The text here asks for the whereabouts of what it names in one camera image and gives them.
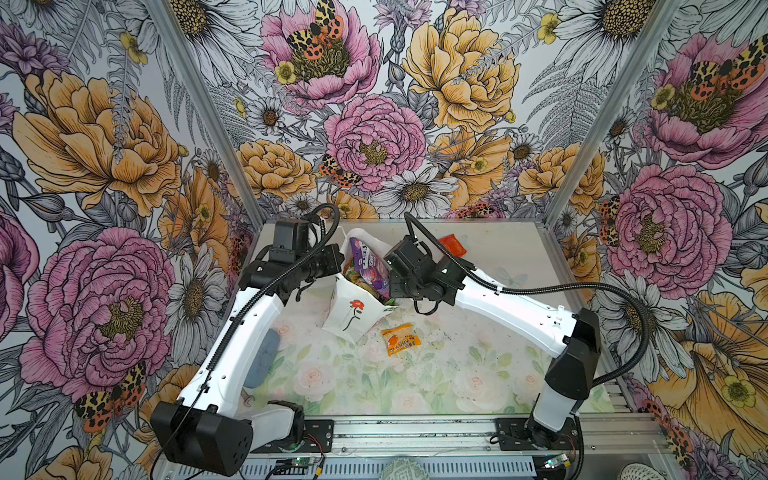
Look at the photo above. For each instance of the orange snack packet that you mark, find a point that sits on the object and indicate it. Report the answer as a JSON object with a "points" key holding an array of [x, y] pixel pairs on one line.
{"points": [[400, 338]]}

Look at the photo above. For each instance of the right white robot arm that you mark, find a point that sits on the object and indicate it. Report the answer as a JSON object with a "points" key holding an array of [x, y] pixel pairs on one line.
{"points": [[572, 339]]}

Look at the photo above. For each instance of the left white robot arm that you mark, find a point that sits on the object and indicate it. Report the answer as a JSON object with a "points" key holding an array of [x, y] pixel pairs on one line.
{"points": [[202, 427]]}

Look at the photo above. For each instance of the grey oval case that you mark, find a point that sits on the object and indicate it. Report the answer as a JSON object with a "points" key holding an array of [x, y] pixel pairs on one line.
{"points": [[263, 360]]}

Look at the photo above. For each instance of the aluminium front rail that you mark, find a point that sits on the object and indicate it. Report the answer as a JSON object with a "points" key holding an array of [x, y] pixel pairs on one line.
{"points": [[474, 435]]}

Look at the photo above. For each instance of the white paper bag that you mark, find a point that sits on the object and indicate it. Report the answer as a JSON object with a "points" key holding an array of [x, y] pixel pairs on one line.
{"points": [[354, 311]]}

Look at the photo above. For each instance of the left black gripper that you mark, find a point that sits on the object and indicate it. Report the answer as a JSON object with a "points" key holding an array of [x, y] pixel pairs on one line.
{"points": [[334, 259]]}

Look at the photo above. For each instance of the floral table mat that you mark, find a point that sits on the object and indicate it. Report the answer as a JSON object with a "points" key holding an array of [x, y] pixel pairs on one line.
{"points": [[466, 364]]}

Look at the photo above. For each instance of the small purple snack bag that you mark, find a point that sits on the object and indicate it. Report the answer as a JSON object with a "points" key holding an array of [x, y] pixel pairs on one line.
{"points": [[368, 271]]}

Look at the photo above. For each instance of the small red sachet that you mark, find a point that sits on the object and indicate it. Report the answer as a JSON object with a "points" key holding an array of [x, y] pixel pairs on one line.
{"points": [[453, 245]]}

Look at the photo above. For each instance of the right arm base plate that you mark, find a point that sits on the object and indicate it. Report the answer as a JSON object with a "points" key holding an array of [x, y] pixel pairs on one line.
{"points": [[514, 434]]}

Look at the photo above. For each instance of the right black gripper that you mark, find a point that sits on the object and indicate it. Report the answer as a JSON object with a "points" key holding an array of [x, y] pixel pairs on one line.
{"points": [[396, 289]]}

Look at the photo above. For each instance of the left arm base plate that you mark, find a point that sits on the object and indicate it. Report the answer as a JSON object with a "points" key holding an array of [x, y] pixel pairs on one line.
{"points": [[317, 437]]}

